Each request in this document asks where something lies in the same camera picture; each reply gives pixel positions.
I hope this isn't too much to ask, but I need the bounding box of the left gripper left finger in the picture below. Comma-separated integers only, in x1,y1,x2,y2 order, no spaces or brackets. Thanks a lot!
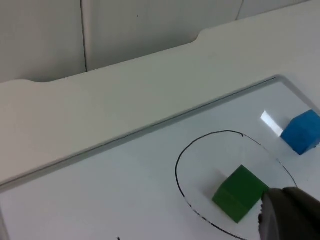
257,187,296,240

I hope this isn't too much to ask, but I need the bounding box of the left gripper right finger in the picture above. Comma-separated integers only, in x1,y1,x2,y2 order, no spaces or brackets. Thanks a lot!
281,186,320,240

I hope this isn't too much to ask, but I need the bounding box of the green cube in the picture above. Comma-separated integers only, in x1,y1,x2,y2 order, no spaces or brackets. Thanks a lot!
211,164,271,224

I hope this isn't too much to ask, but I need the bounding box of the blue cube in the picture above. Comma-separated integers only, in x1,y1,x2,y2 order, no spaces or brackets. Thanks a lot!
280,109,320,156

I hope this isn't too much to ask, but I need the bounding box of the grey-framed whiteboard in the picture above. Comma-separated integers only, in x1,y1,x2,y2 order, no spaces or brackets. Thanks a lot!
0,74,320,240

